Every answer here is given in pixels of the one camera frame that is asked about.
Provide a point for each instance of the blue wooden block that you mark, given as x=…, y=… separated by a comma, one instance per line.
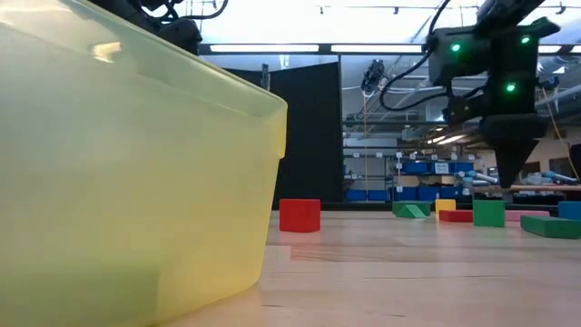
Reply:
x=570, y=211

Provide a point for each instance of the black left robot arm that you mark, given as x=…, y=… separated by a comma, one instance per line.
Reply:
x=181, y=34

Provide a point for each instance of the pink wooden block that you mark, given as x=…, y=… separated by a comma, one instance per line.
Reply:
x=522, y=215

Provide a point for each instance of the red wooden cube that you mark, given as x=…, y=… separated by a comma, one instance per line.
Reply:
x=299, y=215

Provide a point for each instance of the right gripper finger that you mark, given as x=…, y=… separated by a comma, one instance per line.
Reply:
x=502, y=159
x=515, y=159

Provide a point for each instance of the metal shelf rack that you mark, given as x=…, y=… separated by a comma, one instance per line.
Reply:
x=390, y=177

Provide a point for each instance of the yellow translucent plastic bin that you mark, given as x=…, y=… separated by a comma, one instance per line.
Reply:
x=136, y=181

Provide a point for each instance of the yellow wooden cube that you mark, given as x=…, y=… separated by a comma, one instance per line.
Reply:
x=445, y=204

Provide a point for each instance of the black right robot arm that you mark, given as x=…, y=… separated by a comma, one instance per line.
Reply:
x=458, y=59

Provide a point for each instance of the grey blue background robot arm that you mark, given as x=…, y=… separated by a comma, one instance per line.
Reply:
x=551, y=176
x=476, y=176

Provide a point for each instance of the blue hanging reel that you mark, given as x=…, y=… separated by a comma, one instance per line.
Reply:
x=550, y=83

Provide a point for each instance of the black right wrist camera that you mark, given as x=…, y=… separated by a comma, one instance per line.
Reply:
x=460, y=111

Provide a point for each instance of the black folding partition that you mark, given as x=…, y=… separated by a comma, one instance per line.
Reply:
x=308, y=131

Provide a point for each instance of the wide red wooden block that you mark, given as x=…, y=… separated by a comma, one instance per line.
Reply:
x=456, y=216

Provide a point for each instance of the green wooden cube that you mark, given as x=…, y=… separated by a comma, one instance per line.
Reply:
x=489, y=213

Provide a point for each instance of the blue storage bin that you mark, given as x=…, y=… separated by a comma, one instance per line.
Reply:
x=441, y=168
x=427, y=193
x=415, y=167
x=406, y=193
x=449, y=192
x=377, y=195
x=464, y=166
x=355, y=195

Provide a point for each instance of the wooden workbench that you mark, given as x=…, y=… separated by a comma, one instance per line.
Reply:
x=540, y=187

